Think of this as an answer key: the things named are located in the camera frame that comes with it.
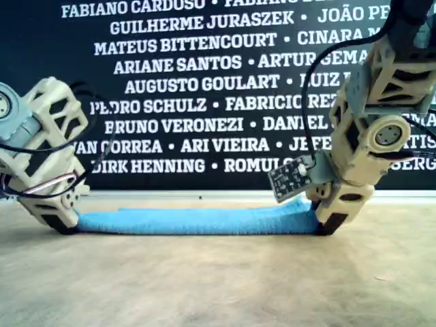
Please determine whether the aluminium frame rail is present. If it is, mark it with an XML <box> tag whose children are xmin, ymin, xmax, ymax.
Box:
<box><xmin>0</xmin><ymin>189</ymin><xmax>436</xmax><ymax>205</ymax></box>

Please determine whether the black banner with white names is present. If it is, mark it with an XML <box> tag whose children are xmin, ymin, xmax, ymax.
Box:
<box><xmin>0</xmin><ymin>0</ymin><xmax>436</xmax><ymax>191</ymax></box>

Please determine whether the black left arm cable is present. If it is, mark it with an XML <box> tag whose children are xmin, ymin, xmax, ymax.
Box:
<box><xmin>0</xmin><ymin>80</ymin><xmax>106</xmax><ymax>185</ymax></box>

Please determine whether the right arm servo cable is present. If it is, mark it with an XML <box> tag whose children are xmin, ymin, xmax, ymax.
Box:
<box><xmin>371</xmin><ymin>134</ymin><xmax>436</xmax><ymax>165</ymax></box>

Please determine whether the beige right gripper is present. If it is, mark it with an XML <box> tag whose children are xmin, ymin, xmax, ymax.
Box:
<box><xmin>305</xmin><ymin>97</ymin><xmax>412</xmax><ymax>237</ymax></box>

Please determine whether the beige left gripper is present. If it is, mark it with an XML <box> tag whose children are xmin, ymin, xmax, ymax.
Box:
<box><xmin>0</xmin><ymin>76</ymin><xmax>92</xmax><ymax>209</ymax></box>

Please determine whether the blue microfibre cloth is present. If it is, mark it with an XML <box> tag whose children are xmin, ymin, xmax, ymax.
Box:
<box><xmin>75</xmin><ymin>200</ymin><xmax>323</xmax><ymax>236</ymax></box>

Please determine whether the left gripper fixed finger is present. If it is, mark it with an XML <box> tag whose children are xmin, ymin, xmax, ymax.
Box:
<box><xmin>18</xmin><ymin>196</ymin><xmax>81</xmax><ymax>236</ymax></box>

